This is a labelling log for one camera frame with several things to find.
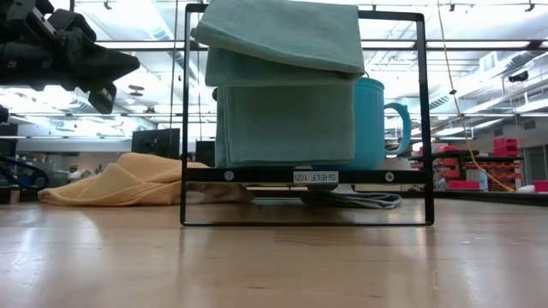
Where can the teal towel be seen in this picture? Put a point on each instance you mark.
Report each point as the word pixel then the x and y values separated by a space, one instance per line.
pixel 282 107

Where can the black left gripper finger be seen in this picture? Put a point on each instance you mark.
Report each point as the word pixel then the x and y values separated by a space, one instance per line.
pixel 103 100
pixel 115 68

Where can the yellow waffle towel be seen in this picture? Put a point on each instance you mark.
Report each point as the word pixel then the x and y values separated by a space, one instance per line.
pixel 128 179

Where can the grey-blue towel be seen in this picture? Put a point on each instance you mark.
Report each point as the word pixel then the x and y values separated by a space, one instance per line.
pixel 355 200

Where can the light blue plastic mug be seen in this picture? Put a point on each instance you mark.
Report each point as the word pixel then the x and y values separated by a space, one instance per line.
pixel 370 128

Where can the red bin storage rack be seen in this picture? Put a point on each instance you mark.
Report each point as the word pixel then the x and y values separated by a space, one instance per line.
pixel 505 147

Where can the black monitor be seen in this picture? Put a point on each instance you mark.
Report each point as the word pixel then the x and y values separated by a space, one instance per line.
pixel 205 153
pixel 156 143

